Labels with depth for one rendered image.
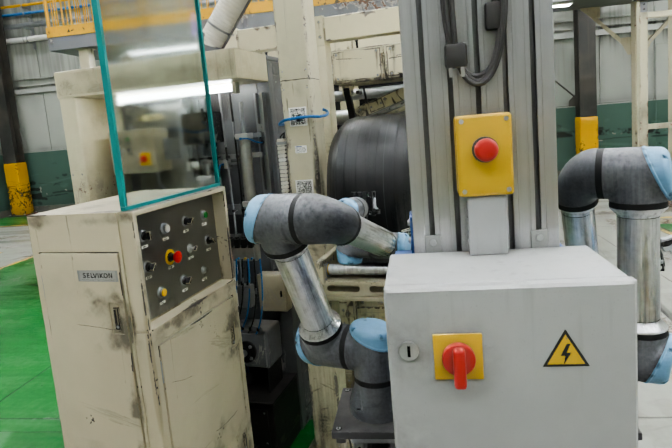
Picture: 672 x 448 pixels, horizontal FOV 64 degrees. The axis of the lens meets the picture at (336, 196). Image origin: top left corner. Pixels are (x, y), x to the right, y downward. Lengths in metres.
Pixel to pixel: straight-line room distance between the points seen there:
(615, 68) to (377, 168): 10.39
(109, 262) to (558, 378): 1.30
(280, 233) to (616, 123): 11.03
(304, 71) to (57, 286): 1.15
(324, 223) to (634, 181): 0.67
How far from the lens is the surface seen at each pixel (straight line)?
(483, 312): 0.78
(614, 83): 12.03
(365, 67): 2.34
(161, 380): 1.82
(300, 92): 2.14
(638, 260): 1.35
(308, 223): 1.14
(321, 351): 1.44
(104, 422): 1.98
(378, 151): 1.89
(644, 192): 1.30
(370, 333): 1.38
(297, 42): 2.16
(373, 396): 1.44
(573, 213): 1.37
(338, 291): 2.13
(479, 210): 0.91
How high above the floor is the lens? 1.47
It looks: 8 degrees down
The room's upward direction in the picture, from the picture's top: 5 degrees counter-clockwise
